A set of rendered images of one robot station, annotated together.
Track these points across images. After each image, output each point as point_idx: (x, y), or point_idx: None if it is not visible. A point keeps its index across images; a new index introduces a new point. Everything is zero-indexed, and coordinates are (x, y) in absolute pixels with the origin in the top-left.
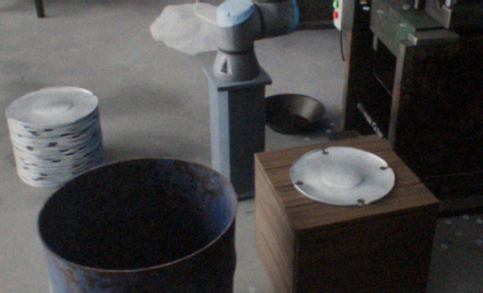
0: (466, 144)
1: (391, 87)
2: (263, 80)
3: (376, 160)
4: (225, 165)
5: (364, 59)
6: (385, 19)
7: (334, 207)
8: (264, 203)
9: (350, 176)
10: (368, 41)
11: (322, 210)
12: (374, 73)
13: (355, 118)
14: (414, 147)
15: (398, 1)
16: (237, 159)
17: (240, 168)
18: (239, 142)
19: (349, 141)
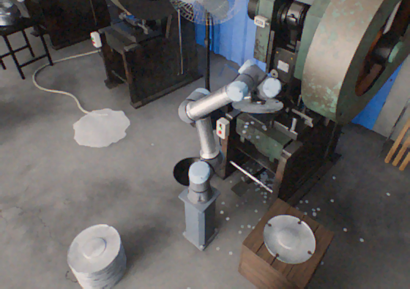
0: (297, 174)
1: (251, 154)
2: (217, 194)
3: (293, 219)
4: (202, 235)
5: (232, 143)
6: (252, 133)
7: (303, 263)
8: (255, 264)
9: (293, 238)
10: (233, 135)
11: (301, 269)
12: (236, 147)
13: (229, 167)
14: (283, 189)
15: (256, 124)
16: (207, 230)
17: (208, 232)
18: (208, 223)
19: (271, 210)
